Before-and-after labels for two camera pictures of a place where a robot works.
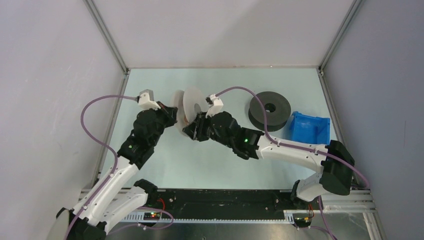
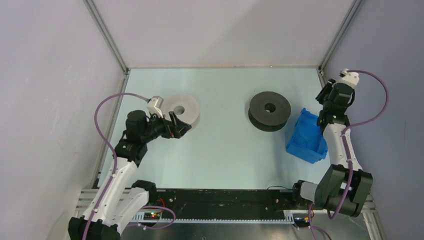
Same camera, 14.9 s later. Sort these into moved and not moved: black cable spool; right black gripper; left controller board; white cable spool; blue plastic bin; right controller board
Moved: right black gripper; blue plastic bin; white cable spool
Not moved: left controller board; black cable spool; right controller board
